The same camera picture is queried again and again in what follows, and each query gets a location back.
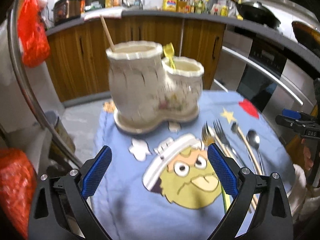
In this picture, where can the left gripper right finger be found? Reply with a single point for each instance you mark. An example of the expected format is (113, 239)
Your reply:
(272, 218)

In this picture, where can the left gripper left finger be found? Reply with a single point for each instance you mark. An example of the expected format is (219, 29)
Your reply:
(60, 209)

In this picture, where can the silver spoon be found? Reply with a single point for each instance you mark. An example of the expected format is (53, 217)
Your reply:
(254, 141)

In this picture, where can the silver fork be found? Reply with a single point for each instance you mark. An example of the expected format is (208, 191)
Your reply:
(221, 135)

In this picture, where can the gold tined fork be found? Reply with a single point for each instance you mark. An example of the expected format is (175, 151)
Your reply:
(209, 136)

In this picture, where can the wooden kitchen cabinet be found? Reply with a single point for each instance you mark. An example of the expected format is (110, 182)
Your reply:
(78, 65)

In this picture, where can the knife block with utensils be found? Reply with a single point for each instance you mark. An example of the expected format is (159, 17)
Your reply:
(182, 6)

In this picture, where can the person hand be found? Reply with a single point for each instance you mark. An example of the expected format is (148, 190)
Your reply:
(308, 162)

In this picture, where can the red plastic bag lower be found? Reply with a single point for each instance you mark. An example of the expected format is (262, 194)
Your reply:
(18, 185)

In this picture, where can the stainless steel oven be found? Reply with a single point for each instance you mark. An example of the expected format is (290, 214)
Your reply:
(259, 71)

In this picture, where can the blue cartoon cloth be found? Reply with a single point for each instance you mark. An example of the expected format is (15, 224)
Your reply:
(161, 185)

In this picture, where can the black wok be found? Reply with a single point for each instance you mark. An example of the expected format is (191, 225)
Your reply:
(256, 12)

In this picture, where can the cream ceramic double utensil holder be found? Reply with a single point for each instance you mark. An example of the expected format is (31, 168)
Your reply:
(147, 92)

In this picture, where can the yellow green plastic spoon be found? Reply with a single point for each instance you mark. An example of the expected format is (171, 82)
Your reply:
(169, 53)

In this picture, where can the red plastic bag hanging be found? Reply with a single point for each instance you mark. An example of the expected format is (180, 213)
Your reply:
(32, 34)

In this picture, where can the wooden chopstick in holder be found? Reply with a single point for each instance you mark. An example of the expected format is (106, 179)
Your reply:
(107, 33)

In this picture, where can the yellow oil bottle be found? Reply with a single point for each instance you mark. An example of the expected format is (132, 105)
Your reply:
(169, 5)

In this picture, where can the rice cooker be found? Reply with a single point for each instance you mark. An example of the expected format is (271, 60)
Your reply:
(66, 10)

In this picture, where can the chrome curved rail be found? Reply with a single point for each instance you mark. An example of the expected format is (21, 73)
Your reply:
(25, 87)

